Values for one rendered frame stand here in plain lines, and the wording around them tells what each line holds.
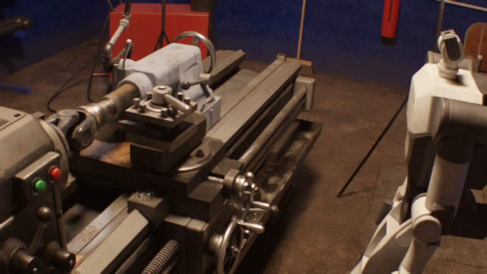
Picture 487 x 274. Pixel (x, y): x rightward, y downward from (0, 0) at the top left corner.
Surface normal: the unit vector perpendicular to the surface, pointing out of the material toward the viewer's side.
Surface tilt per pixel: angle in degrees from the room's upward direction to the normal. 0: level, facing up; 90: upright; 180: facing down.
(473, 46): 90
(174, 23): 90
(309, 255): 0
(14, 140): 45
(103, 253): 36
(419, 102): 85
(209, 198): 0
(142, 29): 90
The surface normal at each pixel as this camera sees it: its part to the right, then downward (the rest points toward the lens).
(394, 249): -0.22, 0.40
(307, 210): 0.07, -0.90
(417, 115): -0.84, 0.10
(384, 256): -0.27, 0.74
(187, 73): 0.93, -0.03
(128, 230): 0.61, -0.61
